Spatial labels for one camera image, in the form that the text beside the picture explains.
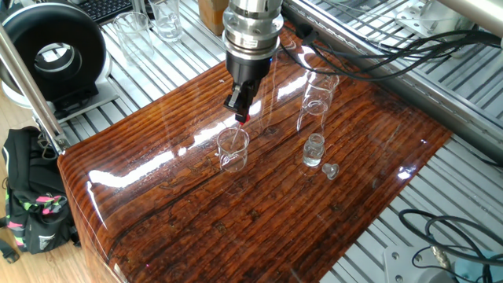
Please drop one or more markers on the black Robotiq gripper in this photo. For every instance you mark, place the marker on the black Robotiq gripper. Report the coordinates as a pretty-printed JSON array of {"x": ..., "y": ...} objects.
[{"x": 247, "y": 68}]

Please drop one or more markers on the glass dropper with red bulb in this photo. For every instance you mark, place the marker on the glass dropper with red bulb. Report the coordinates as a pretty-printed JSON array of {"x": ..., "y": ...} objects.
[{"x": 237, "y": 131}]

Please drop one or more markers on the small glass bottle with liquid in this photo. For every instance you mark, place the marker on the small glass bottle with liquid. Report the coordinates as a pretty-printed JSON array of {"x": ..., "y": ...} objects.
[{"x": 313, "y": 152}]

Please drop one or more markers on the lower glass conical flask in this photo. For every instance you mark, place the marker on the lower glass conical flask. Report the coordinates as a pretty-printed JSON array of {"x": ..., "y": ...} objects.
[{"x": 232, "y": 157}]

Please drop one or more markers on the glass conical flask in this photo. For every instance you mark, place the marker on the glass conical flask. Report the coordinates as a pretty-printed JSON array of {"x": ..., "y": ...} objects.
[
  {"x": 232, "y": 157},
  {"x": 316, "y": 102}
]

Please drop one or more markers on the upper glass conical flask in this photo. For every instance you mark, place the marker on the upper glass conical flask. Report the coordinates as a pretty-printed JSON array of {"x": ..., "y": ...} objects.
[{"x": 316, "y": 102}]

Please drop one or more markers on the brown cardboard box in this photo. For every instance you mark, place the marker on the brown cardboard box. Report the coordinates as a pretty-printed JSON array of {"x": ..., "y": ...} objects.
[{"x": 212, "y": 13}]

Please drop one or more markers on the glossy wood-grain table mat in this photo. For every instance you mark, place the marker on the glossy wood-grain table mat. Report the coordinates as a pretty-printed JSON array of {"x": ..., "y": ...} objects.
[{"x": 255, "y": 204}]

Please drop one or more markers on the tall glass beaker with water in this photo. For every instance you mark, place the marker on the tall glass beaker with water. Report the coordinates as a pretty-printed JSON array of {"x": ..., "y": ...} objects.
[{"x": 167, "y": 21}]

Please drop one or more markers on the clear glass bottle stopper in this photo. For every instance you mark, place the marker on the clear glass bottle stopper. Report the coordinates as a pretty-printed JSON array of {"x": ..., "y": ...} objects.
[{"x": 331, "y": 171}]

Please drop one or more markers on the tall empty glass beaker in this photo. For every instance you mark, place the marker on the tall empty glass beaker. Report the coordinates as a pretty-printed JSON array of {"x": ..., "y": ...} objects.
[{"x": 133, "y": 37}]

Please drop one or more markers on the black computer keyboard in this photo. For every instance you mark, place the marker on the black computer keyboard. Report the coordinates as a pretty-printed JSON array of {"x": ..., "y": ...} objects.
[{"x": 106, "y": 8}]

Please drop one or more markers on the black backpack with colourful print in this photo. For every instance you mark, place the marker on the black backpack with colourful print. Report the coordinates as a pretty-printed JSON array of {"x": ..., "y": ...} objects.
[{"x": 35, "y": 196}]

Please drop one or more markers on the white fan base plate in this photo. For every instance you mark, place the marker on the white fan base plate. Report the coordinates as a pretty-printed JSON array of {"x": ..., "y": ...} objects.
[{"x": 98, "y": 96}]

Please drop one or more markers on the aluminium frame post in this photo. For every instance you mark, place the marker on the aluminium frame post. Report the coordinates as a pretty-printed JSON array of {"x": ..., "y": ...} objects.
[{"x": 27, "y": 82}]

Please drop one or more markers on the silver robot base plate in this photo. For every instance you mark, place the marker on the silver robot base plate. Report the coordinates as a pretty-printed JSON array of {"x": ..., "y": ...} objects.
[{"x": 404, "y": 263}]

